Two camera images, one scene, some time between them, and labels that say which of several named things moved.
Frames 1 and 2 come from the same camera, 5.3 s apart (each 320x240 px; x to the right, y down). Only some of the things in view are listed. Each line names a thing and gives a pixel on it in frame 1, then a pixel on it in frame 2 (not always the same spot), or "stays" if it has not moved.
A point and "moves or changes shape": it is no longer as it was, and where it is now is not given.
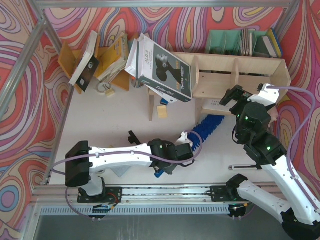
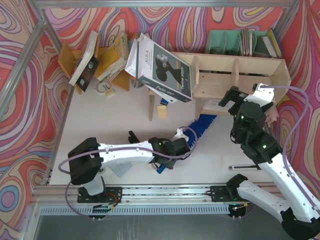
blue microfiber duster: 204,127 moves or changes shape
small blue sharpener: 164,101 stays
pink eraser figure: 274,113 stays
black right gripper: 238,97 stays
